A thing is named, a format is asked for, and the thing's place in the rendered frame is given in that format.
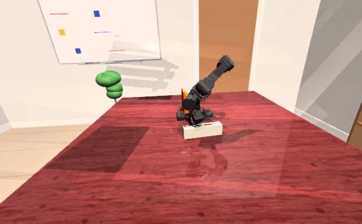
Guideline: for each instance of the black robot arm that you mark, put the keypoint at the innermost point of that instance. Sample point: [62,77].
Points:
[203,87]

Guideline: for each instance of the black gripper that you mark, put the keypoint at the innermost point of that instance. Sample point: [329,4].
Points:
[185,116]

